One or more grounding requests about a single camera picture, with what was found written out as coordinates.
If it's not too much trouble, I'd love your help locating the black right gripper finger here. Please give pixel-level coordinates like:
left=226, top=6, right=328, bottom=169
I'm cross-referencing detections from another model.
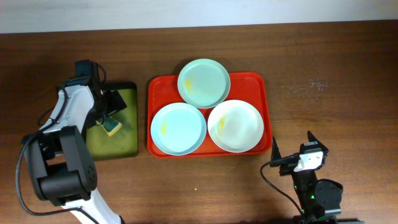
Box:
left=307, top=131, right=320, bottom=144
left=271, top=137, right=282, bottom=161

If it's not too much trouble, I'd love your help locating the green yellow sponge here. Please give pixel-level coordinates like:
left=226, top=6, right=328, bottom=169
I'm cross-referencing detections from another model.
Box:
left=96, top=116, right=123, bottom=136

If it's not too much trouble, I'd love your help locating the white plate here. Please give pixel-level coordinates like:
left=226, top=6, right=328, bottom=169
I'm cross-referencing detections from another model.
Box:
left=207, top=100, right=264, bottom=153

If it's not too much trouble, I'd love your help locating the light blue plate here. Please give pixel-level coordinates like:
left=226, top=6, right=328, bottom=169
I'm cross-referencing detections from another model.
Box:
left=150, top=103, right=207, bottom=156

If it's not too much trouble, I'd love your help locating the green plate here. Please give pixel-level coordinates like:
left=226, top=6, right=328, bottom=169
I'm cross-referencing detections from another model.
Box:
left=177, top=58, right=231, bottom=109

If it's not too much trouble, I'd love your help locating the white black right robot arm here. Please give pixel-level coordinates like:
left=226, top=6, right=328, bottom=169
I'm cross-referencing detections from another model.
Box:
left=270, top=131, right=361, bottom=223

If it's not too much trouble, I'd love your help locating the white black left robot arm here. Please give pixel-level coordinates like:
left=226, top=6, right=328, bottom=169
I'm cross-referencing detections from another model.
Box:
left=16, top=78, right=124, bottom=223

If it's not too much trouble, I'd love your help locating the black tray with soapy water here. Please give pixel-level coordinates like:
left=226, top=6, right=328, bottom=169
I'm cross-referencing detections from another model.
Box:
left=83, top=82, right=138, bottom=161

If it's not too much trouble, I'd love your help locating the red plastic tray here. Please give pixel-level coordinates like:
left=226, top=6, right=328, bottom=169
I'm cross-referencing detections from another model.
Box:
left=147, top=72, right=272, bottom=159

